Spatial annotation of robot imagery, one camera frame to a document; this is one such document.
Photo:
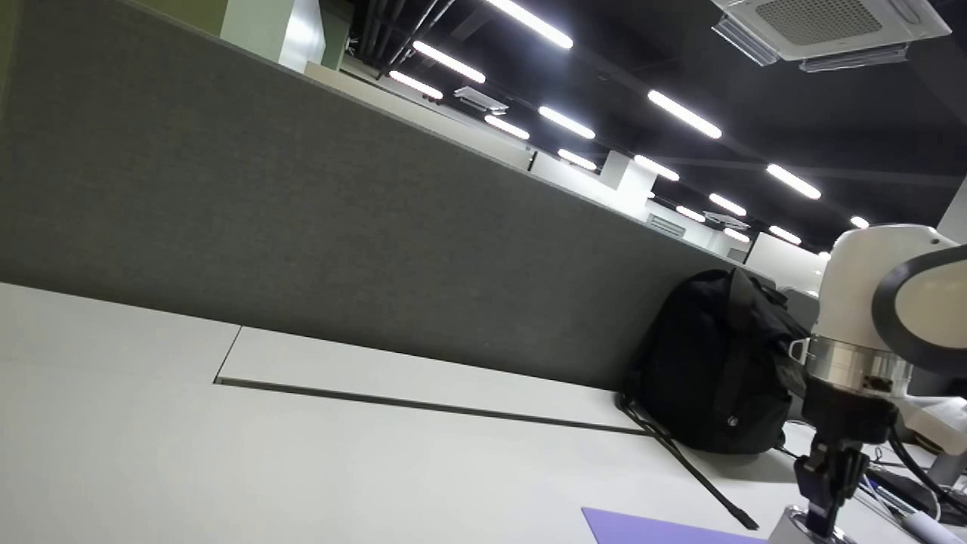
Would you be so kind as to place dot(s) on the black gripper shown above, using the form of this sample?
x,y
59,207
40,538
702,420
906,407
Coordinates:
x,y
848,412

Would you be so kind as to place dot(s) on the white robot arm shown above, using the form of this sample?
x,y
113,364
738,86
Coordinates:
x,y
879,291

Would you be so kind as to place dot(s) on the flat black desk device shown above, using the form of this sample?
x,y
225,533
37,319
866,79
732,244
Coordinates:
x,y
907,491

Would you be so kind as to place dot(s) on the white cylindrical object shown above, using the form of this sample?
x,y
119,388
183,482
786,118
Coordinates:
x,y
932,528

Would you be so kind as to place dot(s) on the black backpack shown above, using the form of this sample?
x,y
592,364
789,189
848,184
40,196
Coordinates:
x,y
711,373

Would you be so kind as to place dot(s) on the purple mat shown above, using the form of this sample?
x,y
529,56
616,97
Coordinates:
x,y
644,529

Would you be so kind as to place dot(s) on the white office cabinet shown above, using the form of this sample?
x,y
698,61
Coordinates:
x,y
786,265

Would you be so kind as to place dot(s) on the long ceiling light strip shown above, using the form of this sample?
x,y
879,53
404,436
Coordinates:
x,y
575,159
507,127
529,21
691,213
793,181
566,121
414,86
656,168
860,221
785,235
449,61
726,203
685,113

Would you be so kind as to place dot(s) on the wide white column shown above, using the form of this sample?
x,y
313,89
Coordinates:
x,y
957,213

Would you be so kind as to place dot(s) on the white ceiling air conditioner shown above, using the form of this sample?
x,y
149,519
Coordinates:
x,y
825,24

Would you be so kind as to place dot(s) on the grey fabric desk partition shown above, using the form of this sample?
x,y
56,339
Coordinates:
x,y
334,244

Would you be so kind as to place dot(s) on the white square pillar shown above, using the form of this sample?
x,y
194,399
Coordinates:
x,y
274,30

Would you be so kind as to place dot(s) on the grey monitor stand post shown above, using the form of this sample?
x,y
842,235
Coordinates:
x,y
949,470

